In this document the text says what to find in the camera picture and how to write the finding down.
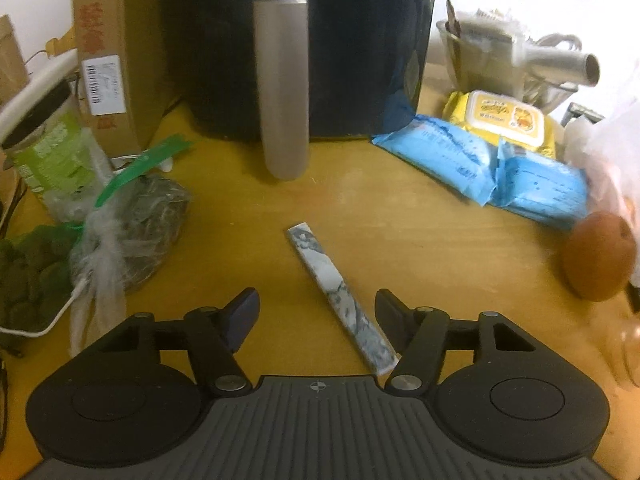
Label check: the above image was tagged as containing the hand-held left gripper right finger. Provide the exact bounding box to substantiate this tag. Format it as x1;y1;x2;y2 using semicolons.
375;289;544;394

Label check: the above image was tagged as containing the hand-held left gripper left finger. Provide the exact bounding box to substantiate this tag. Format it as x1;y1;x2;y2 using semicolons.
89;288;261;396

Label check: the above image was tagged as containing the marbled white stick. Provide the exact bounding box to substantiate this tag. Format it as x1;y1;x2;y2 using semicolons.
286;221;401;375

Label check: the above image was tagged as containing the clear plastic bag of seeds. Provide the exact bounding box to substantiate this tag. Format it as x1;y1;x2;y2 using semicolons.
67;134;196;357

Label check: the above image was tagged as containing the brown round fruit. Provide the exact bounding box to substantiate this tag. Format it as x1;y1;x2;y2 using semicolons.
559;211;639;302

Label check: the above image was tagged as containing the bag of dark green cookies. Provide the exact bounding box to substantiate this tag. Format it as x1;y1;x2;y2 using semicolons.
0;222;84;357

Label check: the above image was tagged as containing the yellow wet wipes pack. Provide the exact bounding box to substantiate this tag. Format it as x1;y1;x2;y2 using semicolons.
442;89;556;161

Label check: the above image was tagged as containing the green label jar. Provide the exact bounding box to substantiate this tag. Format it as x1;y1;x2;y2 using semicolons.
0;80;101;212

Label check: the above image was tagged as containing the black air fryer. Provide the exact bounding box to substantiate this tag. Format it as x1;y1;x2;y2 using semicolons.
157;0;439;181

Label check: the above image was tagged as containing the white plastic bag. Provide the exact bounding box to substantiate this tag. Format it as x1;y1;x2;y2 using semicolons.
564;60;640;287

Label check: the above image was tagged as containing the silver metal tube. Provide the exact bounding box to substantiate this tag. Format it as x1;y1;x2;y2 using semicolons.
522;42;601;89

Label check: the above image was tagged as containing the white power strip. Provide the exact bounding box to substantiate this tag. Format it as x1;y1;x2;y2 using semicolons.
0;52;84;149

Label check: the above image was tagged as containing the tall labelled cardboard box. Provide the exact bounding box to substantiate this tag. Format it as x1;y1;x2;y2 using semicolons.
72;0;176;154

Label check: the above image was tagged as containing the white charging cable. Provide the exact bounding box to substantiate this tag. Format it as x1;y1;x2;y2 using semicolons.
0;279;92;337

